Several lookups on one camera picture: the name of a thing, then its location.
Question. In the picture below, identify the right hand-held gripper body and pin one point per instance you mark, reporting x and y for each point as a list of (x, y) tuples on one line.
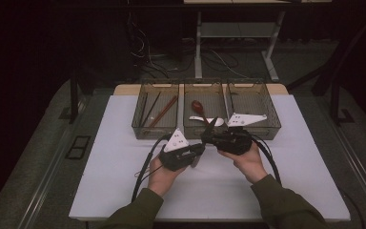
[(233, 141)]

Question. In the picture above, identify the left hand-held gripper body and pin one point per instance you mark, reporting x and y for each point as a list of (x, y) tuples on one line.
[(176, 157)]

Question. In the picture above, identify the smoky clear plastic bin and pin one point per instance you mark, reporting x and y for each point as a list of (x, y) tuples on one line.
[(213, 101), (168, 124), (251, 101)]

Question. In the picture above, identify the brown wooden spoon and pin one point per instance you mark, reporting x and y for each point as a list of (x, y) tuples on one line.
[(198, 106)]

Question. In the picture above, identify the metal knife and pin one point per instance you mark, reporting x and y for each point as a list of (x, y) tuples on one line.
[(226, 105)]

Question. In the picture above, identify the person's left hand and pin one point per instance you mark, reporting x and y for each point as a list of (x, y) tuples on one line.
[(160, 178)]

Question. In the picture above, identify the person's right hand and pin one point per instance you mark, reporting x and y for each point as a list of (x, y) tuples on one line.
[(251, 163)]

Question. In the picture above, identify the black metal stand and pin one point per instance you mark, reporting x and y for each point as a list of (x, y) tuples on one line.
[(73, 98), (335, 101)]

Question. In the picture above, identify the white metal desk frame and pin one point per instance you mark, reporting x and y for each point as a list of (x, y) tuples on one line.
[(198, 47)]

